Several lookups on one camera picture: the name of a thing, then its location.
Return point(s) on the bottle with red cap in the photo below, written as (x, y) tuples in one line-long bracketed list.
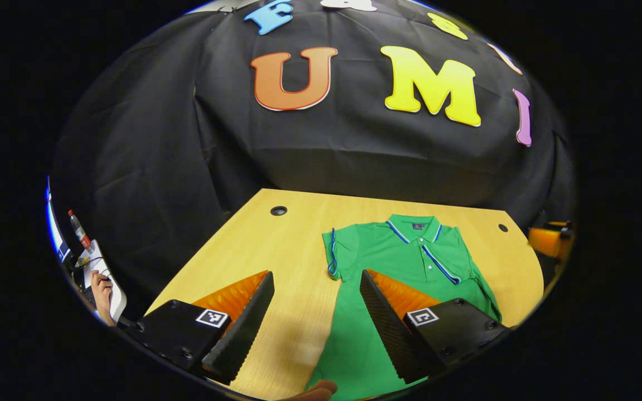
[(78, 229)]

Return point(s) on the white flat desk object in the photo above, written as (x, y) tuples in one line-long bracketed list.
[(98, 262)]

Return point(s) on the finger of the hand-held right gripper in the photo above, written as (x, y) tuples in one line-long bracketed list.
[(558, 224), (544, 242)]

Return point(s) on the blue lit computer monitor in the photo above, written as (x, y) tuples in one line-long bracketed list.
[(56, 234)]

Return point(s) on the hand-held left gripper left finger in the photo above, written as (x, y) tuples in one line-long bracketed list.
[(246, 334)]

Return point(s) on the green T-shirt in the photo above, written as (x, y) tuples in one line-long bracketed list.
[(410, 250)]

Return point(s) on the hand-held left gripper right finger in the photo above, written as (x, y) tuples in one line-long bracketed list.
[(388, 334)]

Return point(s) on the black backdrop cloth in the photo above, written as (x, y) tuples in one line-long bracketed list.
[(354, 156)]

